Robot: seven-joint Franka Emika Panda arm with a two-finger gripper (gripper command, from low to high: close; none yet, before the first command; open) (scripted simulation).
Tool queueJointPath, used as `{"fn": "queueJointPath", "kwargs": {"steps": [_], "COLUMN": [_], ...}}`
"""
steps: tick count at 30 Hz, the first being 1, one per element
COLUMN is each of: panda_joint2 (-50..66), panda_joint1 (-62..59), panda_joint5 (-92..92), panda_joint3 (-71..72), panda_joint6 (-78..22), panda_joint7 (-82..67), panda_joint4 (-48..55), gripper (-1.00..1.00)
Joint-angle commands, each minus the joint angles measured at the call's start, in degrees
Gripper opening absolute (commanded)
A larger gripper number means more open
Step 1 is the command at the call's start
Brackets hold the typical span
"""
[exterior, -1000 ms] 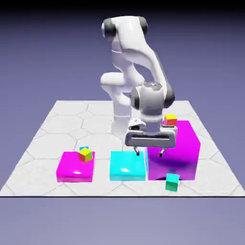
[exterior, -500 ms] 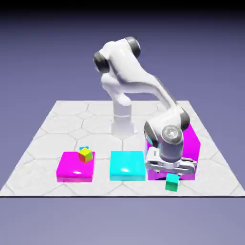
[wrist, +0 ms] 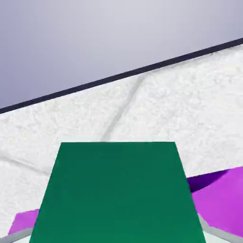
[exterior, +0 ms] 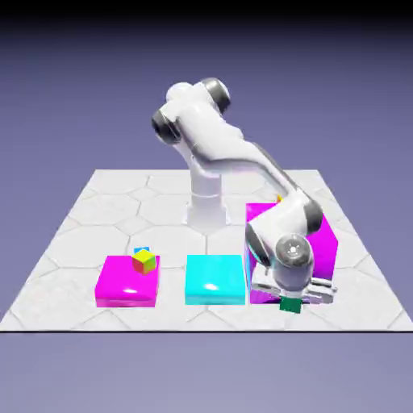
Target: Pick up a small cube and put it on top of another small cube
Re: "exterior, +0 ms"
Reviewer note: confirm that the tall magenta box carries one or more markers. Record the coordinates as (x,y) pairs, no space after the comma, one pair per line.
(324,255)

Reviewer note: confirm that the small blue cube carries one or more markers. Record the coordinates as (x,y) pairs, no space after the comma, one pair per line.
(141,250)

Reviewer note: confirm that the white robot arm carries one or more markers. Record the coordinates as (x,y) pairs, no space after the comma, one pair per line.
(206,138)

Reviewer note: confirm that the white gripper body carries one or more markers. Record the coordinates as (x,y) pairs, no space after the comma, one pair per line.
(322,288)

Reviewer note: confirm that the flat cyan box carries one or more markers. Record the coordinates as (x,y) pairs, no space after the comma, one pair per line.
(214,279)

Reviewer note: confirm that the small green cube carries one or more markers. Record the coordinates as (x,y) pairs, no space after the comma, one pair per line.
(290,305)

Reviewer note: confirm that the small multicoloured cube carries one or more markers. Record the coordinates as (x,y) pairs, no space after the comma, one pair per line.
(144,262)

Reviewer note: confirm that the flat magenta box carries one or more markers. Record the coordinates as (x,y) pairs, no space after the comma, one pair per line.
(124,284)

